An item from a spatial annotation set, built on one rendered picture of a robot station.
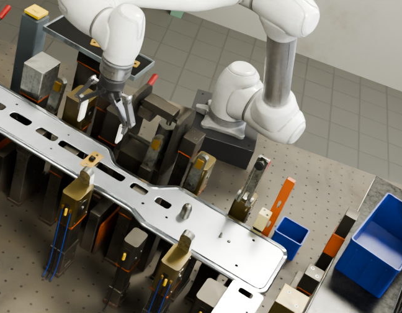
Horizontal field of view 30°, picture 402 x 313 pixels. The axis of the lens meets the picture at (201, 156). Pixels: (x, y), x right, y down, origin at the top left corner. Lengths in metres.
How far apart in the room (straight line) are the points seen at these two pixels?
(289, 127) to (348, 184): 0.52
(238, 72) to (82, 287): 1.02
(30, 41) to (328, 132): 2.50
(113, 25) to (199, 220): 0.65
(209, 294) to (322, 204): 1.02
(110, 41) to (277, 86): 0.80
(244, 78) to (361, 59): 2.63
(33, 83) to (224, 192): 0.85
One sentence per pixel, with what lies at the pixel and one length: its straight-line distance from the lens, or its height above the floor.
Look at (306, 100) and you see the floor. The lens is 4.90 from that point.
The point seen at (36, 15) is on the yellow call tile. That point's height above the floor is 1.16.
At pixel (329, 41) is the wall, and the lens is 5.32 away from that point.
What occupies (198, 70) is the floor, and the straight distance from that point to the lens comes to 4.77.
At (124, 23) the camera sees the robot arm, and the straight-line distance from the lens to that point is 1.98.
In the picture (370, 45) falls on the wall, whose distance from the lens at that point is 5.33.
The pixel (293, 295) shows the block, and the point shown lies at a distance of 2.09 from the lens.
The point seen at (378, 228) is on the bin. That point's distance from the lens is 2.49.
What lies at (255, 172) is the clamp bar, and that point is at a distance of 2.24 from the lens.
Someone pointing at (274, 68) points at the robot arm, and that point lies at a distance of 2.54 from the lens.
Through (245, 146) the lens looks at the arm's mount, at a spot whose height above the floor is 0.80.
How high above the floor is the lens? 2.53
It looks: 38 degrees down
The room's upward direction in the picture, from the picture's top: 21 degrees clockwise
